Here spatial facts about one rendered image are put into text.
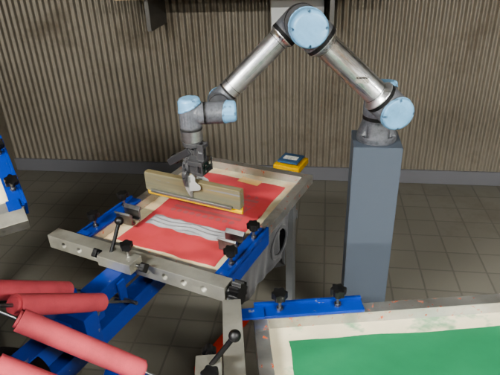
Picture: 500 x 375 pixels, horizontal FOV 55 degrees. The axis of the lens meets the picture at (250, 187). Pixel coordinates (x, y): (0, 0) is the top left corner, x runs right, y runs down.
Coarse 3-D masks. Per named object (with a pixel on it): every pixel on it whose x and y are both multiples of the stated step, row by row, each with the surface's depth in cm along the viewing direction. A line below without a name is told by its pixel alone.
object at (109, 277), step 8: (104, 272) 143; (112, 272) 143; (120, 272) 143; (96, 280) 140; (104, 280) 140; (112, 280) 140; (128, 280) 146; (88, 288) 137; (96, 288) 137; (104, 288) 137; (112, 288) 140; (112, 296) 141
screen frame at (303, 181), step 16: (224, 160) 224; (272, 176) 213; (288, 176) 209; (304, 176) 206; (144, 192) 199; (304, 192) 201; (288, 208) 186; (112, 224) 179; (272, 224) 174; (160, 256) 158
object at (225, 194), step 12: (156, 180) 180; (168, 180) 178; (180, 180) 175; (204, 180) 173; (180, 192) 177; (204, 192) 172; (216, 192) 170; (228, 192) 167; (240, 192) 166; (228, 204) 169; (240, 204) 168
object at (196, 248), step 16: (256, 192) 203; (272, 192) 202; (256, 208) 191; (208, 224) 181; (224, 224) 181; (240, 224) 181; (176, 240) 172; (192, 240) 172; (208, 240) 172; (176, 256) 164; (192, 256) 164; (208, 256) 163
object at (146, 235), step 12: (216, 180) 214; (228, 180) 213; (168, 204) 196; (168, 216) 188; (180, 216) 188; (192, 216) 187; (132, 228) 181; (144, 228) 180; (156, 228) 180; (168, 228) 180; (132, 240) 173; (144, 240) 173; (156, 240) 173; (168, 240) 173
